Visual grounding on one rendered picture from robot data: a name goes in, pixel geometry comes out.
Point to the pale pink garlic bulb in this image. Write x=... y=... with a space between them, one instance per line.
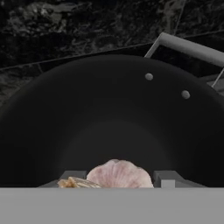
x=119 y=175

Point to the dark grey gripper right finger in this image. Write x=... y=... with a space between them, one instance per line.
x=169 y=178

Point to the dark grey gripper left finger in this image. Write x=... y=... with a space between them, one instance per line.
x=76 y=174

